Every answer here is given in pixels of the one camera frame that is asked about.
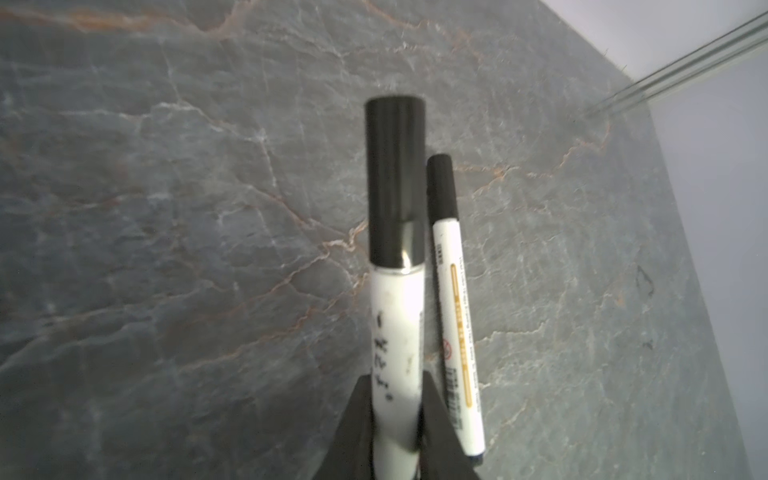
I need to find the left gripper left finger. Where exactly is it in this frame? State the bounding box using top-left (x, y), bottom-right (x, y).
top-left (313, 374), bottom-right (374, 480)

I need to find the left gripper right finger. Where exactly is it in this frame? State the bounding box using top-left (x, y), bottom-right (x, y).
top-left (419, 370), bottom-right (480, 480)

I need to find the white marker pen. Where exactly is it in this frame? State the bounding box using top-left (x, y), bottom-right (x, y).
top-left (370, 266), bottom-right (425, 479)
top-left (427, 153), bottom-right (486, 466)

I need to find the aluminium frame profile right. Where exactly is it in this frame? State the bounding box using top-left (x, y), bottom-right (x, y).
top-left (585, 12), bottom-right (767, 117)

